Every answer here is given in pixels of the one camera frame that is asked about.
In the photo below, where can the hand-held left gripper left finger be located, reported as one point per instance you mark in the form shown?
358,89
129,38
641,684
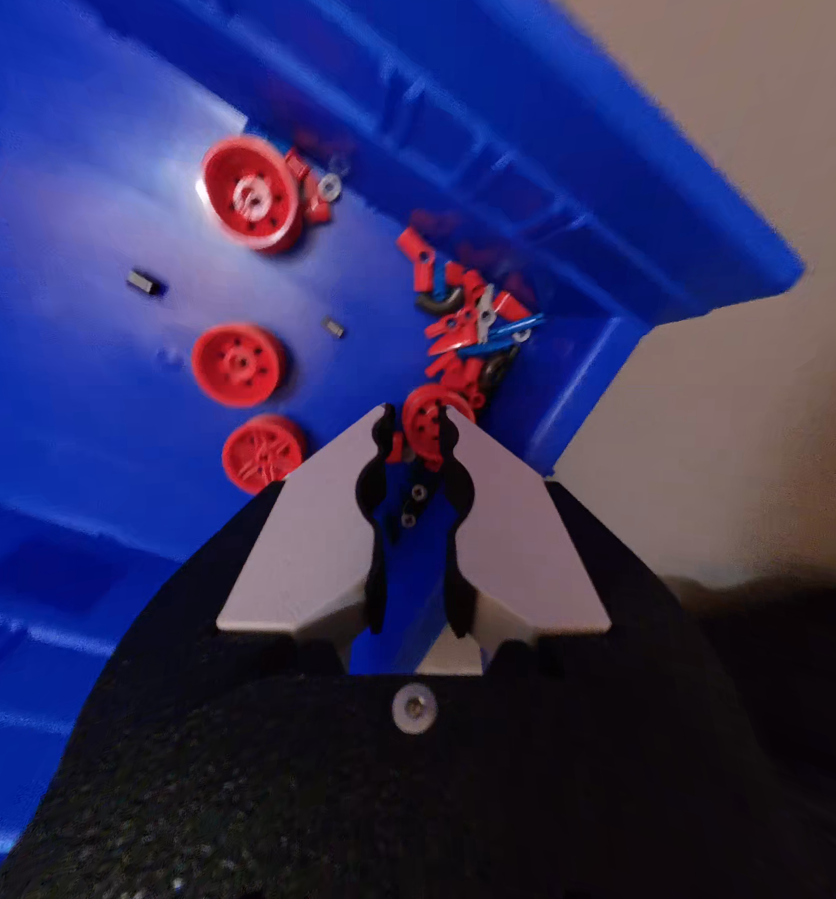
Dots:
305,555

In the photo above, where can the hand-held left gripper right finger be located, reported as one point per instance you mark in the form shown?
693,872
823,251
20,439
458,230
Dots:
523,555

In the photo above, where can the blue plastic bin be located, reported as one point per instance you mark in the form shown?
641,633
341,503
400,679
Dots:
108,456

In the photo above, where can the red spoked wheel hub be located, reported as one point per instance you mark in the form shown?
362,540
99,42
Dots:
260,455

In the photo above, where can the blue axle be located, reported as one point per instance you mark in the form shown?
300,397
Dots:
509,328

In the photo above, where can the pile of small red parts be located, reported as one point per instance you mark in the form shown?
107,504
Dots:
453,337

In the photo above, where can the small grey connector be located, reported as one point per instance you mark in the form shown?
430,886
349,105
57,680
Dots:
333,327

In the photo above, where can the black curved tube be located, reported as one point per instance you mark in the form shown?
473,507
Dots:
437,303

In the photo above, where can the small black connector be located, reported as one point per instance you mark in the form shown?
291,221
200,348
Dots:
144,282

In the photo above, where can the large red wheel hub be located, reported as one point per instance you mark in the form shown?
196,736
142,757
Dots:
249,193

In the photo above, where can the red angled connector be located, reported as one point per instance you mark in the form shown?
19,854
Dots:
311,184

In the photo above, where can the small grey washer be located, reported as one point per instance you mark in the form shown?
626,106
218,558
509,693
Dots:
330,185

